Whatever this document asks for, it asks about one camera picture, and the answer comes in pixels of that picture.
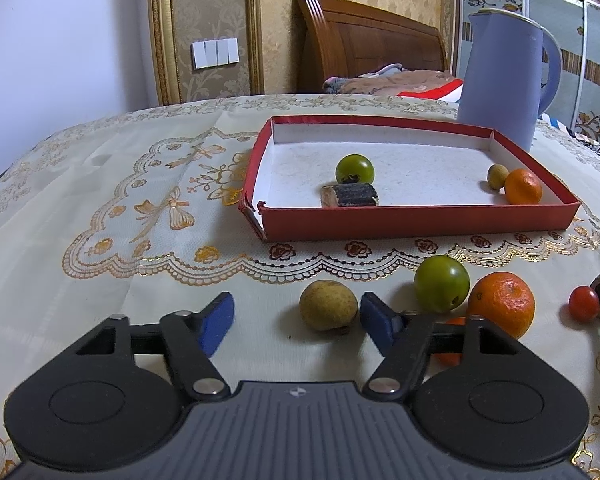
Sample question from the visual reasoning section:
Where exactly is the red cherry tomato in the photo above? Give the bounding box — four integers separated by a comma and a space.
568, 286, 600, 323
431, 315, 467, 366

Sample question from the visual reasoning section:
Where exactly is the green tomato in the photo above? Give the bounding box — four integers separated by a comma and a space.
414, 255, 470, 314
335, 154, 375, 184

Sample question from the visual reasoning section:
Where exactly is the tan longan fruit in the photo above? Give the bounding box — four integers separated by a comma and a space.
299, 280, 358, 332

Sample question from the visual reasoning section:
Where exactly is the large orange tangerine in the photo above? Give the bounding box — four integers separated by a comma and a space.
466, 272, 535, 339

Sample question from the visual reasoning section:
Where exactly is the small orange tangerine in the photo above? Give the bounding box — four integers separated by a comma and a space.
504, 168, 543, 205

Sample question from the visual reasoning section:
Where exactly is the dark sugarcane piece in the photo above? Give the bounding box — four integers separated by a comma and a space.
321, 183, 379, 208

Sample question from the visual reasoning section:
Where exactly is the small green longan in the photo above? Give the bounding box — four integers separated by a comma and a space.
486, 164, 509, 192

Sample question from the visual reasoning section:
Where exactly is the green tomato front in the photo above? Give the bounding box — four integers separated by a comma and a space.
335, 154, 375, 184

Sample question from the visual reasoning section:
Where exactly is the cream gold patterned tablecloth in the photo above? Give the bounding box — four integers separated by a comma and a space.
0, 96, 600, 479

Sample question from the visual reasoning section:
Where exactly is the red cardboard box tray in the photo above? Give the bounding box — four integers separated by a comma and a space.
238, 115, 581, 242

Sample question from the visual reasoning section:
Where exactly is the lavender blue pitcher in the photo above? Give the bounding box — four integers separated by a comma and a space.
457, 8, 562, 152

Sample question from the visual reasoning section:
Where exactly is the folded blanket on bed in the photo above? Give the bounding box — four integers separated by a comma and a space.
323, 63, 463, 103

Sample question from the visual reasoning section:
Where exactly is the wooden bed headboard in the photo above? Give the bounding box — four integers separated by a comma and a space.
294, 0, 449, 93

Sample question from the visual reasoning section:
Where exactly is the white wall switch panel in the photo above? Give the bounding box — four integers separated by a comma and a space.
192, 38, 239, 70

